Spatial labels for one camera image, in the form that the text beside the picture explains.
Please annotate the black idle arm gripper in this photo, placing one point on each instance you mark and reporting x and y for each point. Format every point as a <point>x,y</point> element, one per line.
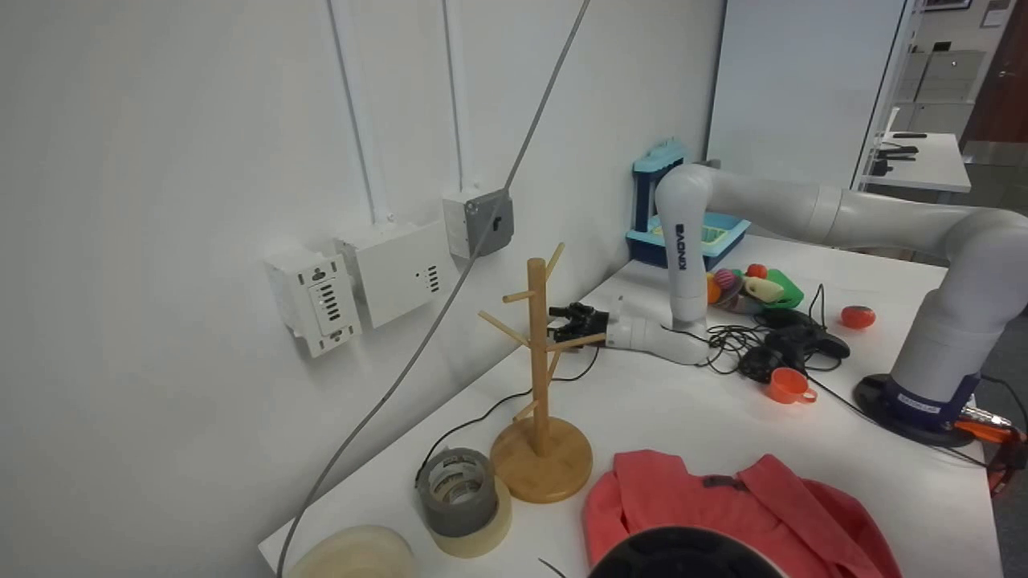
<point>580,323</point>

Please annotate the coral pink shirt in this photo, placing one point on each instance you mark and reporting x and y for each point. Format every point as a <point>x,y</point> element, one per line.
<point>664,494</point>

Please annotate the white idle robot arm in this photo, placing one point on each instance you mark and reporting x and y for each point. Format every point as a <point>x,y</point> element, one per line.
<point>964,278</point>

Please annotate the wooden mug tree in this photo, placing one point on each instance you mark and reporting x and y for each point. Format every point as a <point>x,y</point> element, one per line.
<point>539,355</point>

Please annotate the grey junction box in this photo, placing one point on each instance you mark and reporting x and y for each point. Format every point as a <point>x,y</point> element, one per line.
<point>478,224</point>

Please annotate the pink toy ball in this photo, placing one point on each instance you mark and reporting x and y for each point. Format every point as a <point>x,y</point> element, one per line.
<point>729,284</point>

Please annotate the small red toy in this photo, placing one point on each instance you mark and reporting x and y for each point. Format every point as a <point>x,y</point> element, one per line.
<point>755,270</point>

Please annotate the yellow plastic toy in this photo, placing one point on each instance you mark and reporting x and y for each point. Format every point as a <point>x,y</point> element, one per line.
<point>763,289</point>

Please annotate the green plastic toy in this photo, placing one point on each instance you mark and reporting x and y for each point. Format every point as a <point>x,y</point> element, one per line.
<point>787,289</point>

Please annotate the cream tape roll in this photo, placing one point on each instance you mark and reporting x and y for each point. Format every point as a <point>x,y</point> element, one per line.
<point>475,545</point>

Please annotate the small red bowl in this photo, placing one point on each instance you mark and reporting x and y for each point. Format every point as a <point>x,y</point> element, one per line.
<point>855,316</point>

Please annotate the cream plastic bowl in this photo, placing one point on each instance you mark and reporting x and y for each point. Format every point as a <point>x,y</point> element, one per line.
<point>356,558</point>

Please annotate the small black device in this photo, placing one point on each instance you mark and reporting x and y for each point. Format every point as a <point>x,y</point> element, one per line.
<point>887,162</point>

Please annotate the white background table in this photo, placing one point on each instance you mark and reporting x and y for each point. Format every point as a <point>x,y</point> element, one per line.
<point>944,162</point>

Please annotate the orange clamp tool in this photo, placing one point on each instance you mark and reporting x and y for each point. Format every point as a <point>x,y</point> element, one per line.
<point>985,433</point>

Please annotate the plain white wall box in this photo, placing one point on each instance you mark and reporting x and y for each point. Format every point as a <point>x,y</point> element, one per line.
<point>397,275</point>

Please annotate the white wall conduit pipe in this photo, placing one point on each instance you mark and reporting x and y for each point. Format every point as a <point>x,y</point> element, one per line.
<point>451,98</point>
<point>352,108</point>

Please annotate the white wall socket box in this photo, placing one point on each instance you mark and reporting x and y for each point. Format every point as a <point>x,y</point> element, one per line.
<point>316,300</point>

